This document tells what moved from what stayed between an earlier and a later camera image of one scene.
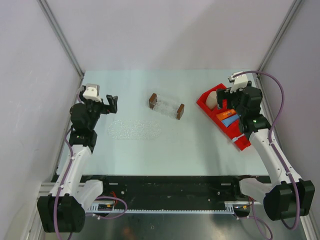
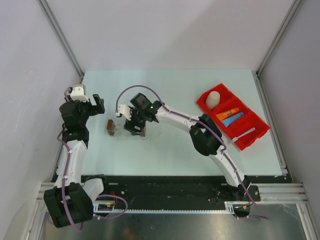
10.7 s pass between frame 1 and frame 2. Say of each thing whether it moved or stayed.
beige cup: stayed
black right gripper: moved
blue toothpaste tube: stayed
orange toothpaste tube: stayed
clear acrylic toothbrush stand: moved
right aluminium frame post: stayed
